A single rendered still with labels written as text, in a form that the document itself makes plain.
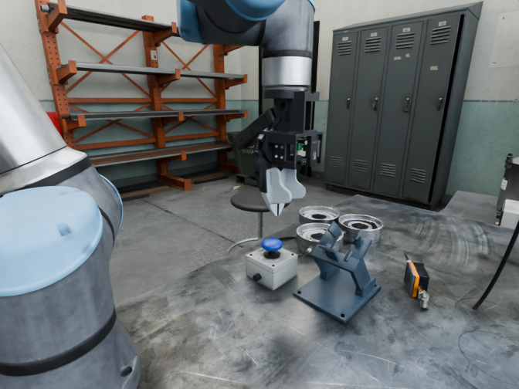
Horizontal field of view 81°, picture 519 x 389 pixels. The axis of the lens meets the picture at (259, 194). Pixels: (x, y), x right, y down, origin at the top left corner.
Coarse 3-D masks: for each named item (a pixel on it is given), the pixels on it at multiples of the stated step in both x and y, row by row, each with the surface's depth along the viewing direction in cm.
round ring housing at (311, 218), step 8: (304, 208) 83; (312, 208) 85; (320, 208) 85; (328, 208) 83; (304, 216) 77; (312, 216) 82; (320, 216) 82; (328, 216) 80; (336, 216) 80; (328, 224) 76
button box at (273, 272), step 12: (252, 252) 58; (264, 252) 57; (276, 252) 57; (288, 252) 58; (252, 264) 56; (264, 264) 54; (276, 264) 54; (288, 264) 56; (252, 276) 57; (264, 276) 55; (276, 276) 54; (288, 276) 57; (276, 288) 55
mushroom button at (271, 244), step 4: (264, 240) 57; (268, 240) 56; (272, 240) 56; (276, 240) 57; (280, 240) 57; (264, 244) 56; (268, 244) 55; (272, 244) 55; (276, 244) 55; (280, 244) 56; (264, 248) 55; (268, 248) 55; (272, 248) 55; (276, 248) 55; (280, 248) 55; (272, 252) 56
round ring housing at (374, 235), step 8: (344, 216) 78; (352, 216) 79; (360, 216) 79; (368, 216) 77; (352, 224) 76; (360, 224) 76; (368, 224) 75; (376, 224) 75; (344, 232) 72; (352, 232) 70; (368, 232) 69; (376, 232) 70; (352, 240) 71; (376, 240) 72
